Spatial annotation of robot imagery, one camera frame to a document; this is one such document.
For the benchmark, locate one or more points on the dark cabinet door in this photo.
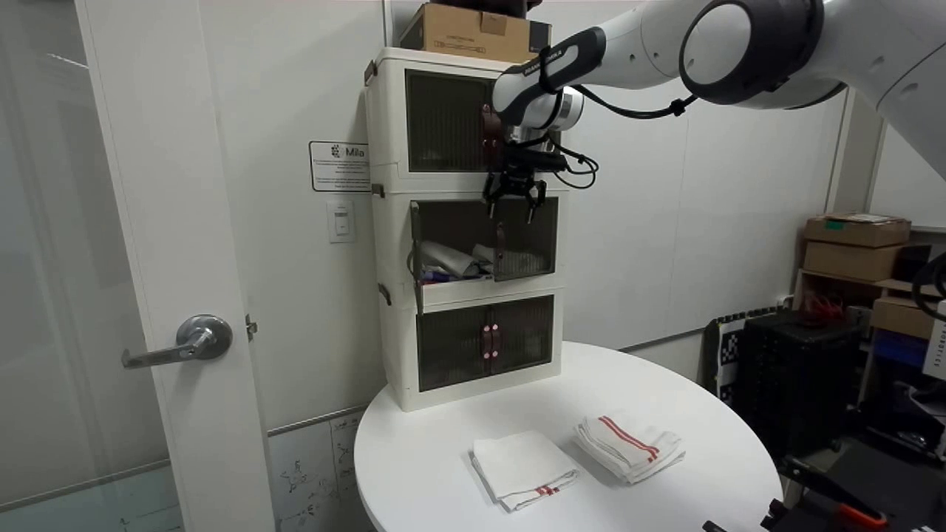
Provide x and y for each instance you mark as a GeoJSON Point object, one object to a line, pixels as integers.
{"type": "Point", "coordinates": [523, 339]}
{"type": "Point", "coordinates": [453, 353]}
{"type": "Point", "coordinates": [446, 122]}

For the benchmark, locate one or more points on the flat cardboard box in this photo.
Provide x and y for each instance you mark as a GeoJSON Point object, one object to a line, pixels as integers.
{"type": "Point", "coordinates": [858, 229]}

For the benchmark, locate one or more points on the black storage crate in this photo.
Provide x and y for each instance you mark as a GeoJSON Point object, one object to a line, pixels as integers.
{"type": "Point", "coordinates": [795, 387]}

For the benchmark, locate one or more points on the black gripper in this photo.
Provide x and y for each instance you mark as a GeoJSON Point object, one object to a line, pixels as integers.
{"type": "Point", "coordinates": [515, 178]}

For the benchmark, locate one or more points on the white stacked storage cabinet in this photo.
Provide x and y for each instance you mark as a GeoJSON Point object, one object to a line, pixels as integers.
{"type": "Point", "coordinates": [388, 246]}

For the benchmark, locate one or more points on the flat folded white towel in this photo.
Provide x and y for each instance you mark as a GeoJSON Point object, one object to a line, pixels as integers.
{"type": "Point", "coordinates": [518, 475]}

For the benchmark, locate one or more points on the small white wall plate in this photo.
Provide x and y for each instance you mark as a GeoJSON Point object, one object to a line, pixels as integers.
{"type": "Point", "coordinates": [341, 226]}

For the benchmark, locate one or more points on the dark upper cabinet door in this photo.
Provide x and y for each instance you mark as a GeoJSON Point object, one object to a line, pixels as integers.
{"type": "Point", "coordinates": [446, 122]}

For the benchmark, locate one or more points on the large cardboard box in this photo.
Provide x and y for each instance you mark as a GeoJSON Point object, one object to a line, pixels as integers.
{"type": "Point", "coordinates": [848, 264]}

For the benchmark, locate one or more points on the white room door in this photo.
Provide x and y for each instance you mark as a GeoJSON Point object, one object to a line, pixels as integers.
{"type": "Point", "coordinates": [178, 198]}

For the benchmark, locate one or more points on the whiteboard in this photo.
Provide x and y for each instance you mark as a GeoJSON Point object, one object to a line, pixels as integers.
{"type": "Point", "coordinates": [904, 187]}

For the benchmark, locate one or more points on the dark lower cabinet door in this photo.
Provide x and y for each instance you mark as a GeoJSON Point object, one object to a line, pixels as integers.
{"type": "Point", "coordinates": [453, 353]}
{"type": "Point", "coordinates": [523, 339]}

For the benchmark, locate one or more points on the small black box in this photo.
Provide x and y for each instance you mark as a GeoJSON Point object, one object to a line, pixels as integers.
{"type": "Point", "coordinates": [506, 8]}

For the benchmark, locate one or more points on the white blue cloth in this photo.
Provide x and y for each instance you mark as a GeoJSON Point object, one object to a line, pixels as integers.
{"type": "Point", "coordinates": [447, 260]}

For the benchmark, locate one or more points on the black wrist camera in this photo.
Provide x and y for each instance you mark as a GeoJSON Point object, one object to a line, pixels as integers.
{"type": "Point", "coordinates": [542, 159]}

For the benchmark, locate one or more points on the white perforated crate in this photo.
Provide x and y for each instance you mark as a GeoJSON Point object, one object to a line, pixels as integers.
{"type": "Point", "coordinates": [724, 345]}

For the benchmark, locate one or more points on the thick folded red-striped towel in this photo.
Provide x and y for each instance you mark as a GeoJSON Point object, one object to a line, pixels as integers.
{"type": "Point", "coordinates": [626, 447]}

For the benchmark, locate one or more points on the small cardboard box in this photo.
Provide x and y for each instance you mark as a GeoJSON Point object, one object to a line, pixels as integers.
{"type": "Point", "coordinates": [904, 319]}

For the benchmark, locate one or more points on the brown cardboard box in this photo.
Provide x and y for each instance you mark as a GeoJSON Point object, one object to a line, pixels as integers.
{"type": "Point", "coordinates": [463, 32]}

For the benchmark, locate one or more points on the white wall sign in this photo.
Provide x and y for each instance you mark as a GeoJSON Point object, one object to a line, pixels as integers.
{"type": "Point", "coordinates": [341, 166]}

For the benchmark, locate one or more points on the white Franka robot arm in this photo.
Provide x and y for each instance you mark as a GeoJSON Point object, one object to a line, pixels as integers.
{"type": "Point", "coordinates": [749, 50]}

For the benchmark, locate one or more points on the wooden shelf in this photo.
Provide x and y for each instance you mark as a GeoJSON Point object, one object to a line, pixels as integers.
{"type": "Point", "coordinates": [898, 291]}

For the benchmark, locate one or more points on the white wall conduit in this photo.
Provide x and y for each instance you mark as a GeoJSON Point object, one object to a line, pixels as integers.
{"type": "Point", "coordinates": [848, 159]}

